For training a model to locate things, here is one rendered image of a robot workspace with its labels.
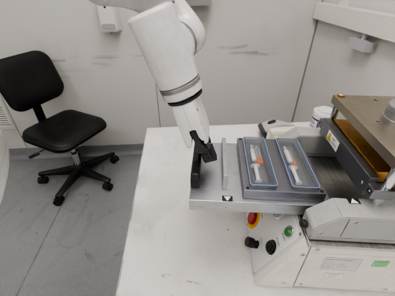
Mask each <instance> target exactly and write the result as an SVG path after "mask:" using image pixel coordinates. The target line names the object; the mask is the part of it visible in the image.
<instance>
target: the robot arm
mask: <svg viewBox="0 0 395 296"><path fill-rule="evenodd" d="M89 1H90V2H92V3H93V4H96V5H99V6H112V7H120V8H126V9H130V10H133V11H136V12H138V13H137V14H135V15H134V16H132V17H131V18H130V19H129V20H128V25H129V27H130V29H131V31H132V33H133V36H134V38H135V40H136V42H137V44H138V47H139V49H140V51H141V52H142V55H143V57H144V59H145V61H146V64H147V66H148V68H149V70H150V72H151V74H152V76H153V78H154V80H155V83H156V85H157V87H158V89H159V91H160V94H161V95H162V97H163V99H164V101H165V102H167V103H168V105H169V106H172V109H173V114H174V116H175V119H176V123H177V124H178V128H179V130H180V133H181V135H182V137H183V140H184V142H185V145H186V147H187V148H188V149H190V148H191V147H192V142H193V140H194V142H195V145H196V148H197V151H198V153H200V154H201V156H202V159H203V161H204V162H205V163H208V162H213V161H216V160H217V154H216V152H215V149H214V147H213V144H212V143H211V139H210V136H209V119H208V117H207V114H206V111H205V108H204V106H203V103H202V101H201V99H200V94H202V86H203V85H202V81H201V78H200V76H199V73H198V70H197V68H196V65H195V62H194V58H193V56H194V55H195V54H197V53H198V52H199V51H200V50H201V48H202V47H203V46H204V44H205V40H206V33H205V29H204V27H203V25H202V23H201V21H200V19H199V18H198V16H197V15H196V14H195V12H194V11H193V10H192V8H191V7H190V6H189V5H188V4H187V2H186V1H185V0H89ZM210 143H211V144H210ZM8 172H9V147H8V142H7V140H6V137H5V135H4V133H3V131H2V130H1V129H0V206H1V203H2V199H3V196H4V192H5V187H6V182H7V179H8Z"/></svg>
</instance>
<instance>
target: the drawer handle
mask: <svg viewBox="0 0 395 296"><path fill-rule="evenodd" d="M201 159H202V156H201V154H200V153H198V150H197V148H196V145H194V150H193V159H192V168H191V172H190V187H191V188H199V187H200V167H201Z"/></svg>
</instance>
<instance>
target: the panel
mask: <svg viewBox="0 0 395 296"><path fill-rule="evenodd" d="M249 213H250V212H245V215H246V224H247V233H248V237H251V238H254V239H255V241H259V246H258V248H250V257H251V262H252V271H253V276H255V275H257V274H258V273H259V272H261V270H263V269H264V268H265V267H267V266H268V265H269V264H270V263H272V262H273V261H274V260H275V259H277V258H278V257H279V256H280V255H282V254H283V253H284V252H285V251H286V250H288V249H289V248H290V247H291V246H293V245H294V244H295V243H296V242H298V241H299V240H300V239H301V238H303V237H304V234H303V231H302V228H301V227H300V226H299V219H298V216H297V214H286V216H285V217H284V219H282V220H278V219H276V218H275V217H274V215H273V213H257V220H256V222H255V223H254V224H253V225H251V224H249V223H248V221H247V217H248V215H249ZM286 227H290V228H291V234H290V235H289V236H288V237H286V236H285V234H284V229H285V228H286ZM269 240H272V241H273V242H274V244H275V247H274V250H273V252H272V253H268V252H267V251H266V243H267V242H268V241H269Z"/></svg>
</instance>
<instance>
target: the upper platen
mask: <svg viewBox="0 0 395 296"><path fill-rule="evenodd" d="M333 122H334V124H335V125H336V126H337V127H338V128H339V130H340V131H341V132H342V133H343V134H344V136H345V137H346V139H347V140H348V141H349V142H350V143H351V145H352V146H353V147H354V148H355V149H356V151H357V152H358V153H359V155H361V157H362V158H363V160H364V161H365V162H366V163H367V164H368V165H369V167H370V168H371V169H372V170H373V172H374V173H375V174H376V176H377V177H378V180H377V181H376V183H383V181H384V179H385V178H386V176H387V174H388V173H389V171H390V169H391V167H390V166H389V165H388V164H387V163H386V161H385V160H384V159H383V158H382V157H381V156H380V155H379V154H378V152H376V151H375V150H374V149H373V148H372V146H371V145H370V144H369V143H368V142H367V141H366V140H365V138H364V137H363V136H362V135H361V134H360V133H359V132H358V131H357V130H356V129H355V128H354V127H353V125H352V124H351V123H350V122H349V121H348V120H347V119H334V120H333Z"/></svg>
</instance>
